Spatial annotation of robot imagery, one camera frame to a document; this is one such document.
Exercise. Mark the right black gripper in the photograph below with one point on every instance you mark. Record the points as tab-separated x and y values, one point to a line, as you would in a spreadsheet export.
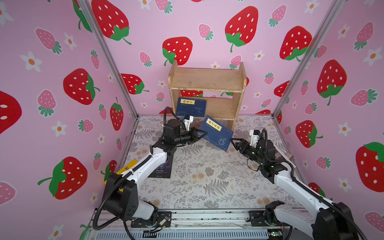
243	142

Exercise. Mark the white photo cover book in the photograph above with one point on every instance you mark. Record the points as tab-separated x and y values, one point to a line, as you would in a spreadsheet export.
286	155

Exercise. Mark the yellow cover book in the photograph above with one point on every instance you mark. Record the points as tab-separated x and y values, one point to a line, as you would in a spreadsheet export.
127	167

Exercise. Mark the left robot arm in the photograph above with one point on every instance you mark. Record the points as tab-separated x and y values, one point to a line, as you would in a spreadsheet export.
120	196

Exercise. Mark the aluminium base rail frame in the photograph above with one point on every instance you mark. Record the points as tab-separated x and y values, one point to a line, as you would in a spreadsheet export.
214	224

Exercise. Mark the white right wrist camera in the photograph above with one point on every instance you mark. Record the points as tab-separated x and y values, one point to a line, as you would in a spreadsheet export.
255	137

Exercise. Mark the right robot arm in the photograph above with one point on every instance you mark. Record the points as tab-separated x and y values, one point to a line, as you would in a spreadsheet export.
322	220

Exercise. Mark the blue book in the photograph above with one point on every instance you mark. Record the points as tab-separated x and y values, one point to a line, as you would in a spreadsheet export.
191	107
217	134

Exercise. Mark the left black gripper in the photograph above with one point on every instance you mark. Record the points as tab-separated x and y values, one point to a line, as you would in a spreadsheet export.
192	136

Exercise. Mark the wooden two-tier bookshelf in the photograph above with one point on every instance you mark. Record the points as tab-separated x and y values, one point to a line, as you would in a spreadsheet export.
192	82

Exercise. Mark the black wolf cover book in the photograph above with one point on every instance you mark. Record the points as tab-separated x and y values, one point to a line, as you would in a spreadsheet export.
161	166

